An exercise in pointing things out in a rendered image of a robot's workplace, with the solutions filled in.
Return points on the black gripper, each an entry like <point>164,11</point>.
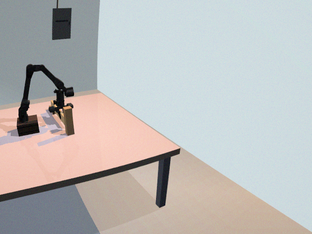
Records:
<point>60,105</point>

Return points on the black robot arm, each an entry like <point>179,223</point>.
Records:
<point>30,69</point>

